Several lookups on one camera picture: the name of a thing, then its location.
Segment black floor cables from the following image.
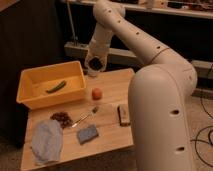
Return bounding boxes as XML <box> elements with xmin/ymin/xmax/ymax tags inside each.
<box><xmin>190</xmin><ymin>96</ymin><xmax>213</xmax><ymax>168</ymax></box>

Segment brown rectangular block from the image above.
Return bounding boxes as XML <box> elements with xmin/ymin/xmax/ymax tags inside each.
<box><xmin>117</xmin><ymin>104</ymin><xmax>130</xmax><ymax>126</ymax></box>

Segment brown crumbly pile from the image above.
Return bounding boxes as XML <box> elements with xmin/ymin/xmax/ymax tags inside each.
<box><xmin>51</xmin><ymin>112</ymin><xmax>73</xmax><ymax>128</ymax></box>

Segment small brush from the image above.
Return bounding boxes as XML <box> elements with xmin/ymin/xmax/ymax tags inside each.
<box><xmin>71</xmin><ymin>106</ymin><xmax>99</xmax><ymax>128</ymax></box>

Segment yellow plastic tray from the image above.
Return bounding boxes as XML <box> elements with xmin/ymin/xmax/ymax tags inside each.
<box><xmin>16</xmin><ymin>61</ymin><xmax>86</xmax><ymax>109</ymax></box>

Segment blue folded cloth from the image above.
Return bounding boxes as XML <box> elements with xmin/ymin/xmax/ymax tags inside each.
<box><xmin>31</xmin><ymin>120</ymin><xmax>63</xmax><ymax>165</ymax></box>

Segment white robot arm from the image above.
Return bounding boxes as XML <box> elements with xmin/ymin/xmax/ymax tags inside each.
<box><xmin>85</xmin><ymin>0</ymin><xmax>197</xmax><ymax>171</ymax></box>

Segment orange round fruit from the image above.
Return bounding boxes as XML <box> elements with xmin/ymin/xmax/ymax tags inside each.
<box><xmin>92</xmin><ymin>88</ymin><xmax>102</xmax><ymax>100</ymax></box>

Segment wooden shelf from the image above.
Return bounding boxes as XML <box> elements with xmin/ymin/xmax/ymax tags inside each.
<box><xmin>69</xmin><ymin>0</ymin><xmax>213</xmax><ymax>19</ymax></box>

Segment grey metal rail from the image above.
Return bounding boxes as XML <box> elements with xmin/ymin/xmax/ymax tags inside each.
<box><xmin>64</xmin><ymin>42</ymin><xmax>213</xmax><ymax>99</ymax></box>

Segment wooden table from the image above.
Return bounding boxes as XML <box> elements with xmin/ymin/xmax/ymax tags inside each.
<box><xmin>21</xmin><ymin>69</ymin><xmax>134</xmax><ymax>171</ymax></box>

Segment white paper cup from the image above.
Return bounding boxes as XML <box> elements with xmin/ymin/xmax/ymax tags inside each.
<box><xmin>88</xmin><ymin>57</ymin><xmax>103</xmax><ymax>77</ymax></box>

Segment blue sponge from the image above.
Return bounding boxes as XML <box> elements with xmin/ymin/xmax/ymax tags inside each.
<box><xmin>77</xmin><ymin>125</ymin><xmax>99</xmax><ymax>144</ymax></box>

